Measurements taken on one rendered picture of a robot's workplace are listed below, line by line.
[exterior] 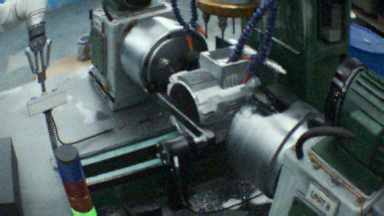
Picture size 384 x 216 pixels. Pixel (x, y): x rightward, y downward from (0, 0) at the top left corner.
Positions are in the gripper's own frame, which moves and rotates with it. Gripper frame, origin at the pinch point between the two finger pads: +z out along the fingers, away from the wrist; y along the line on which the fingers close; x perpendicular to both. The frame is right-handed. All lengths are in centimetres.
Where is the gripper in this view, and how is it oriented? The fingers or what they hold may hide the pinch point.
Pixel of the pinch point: (42, 82)
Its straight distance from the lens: 132.3
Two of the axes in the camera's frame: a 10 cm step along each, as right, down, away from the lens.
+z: 2.5, 9.6, 1.0
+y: 8.5, -2.7, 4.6
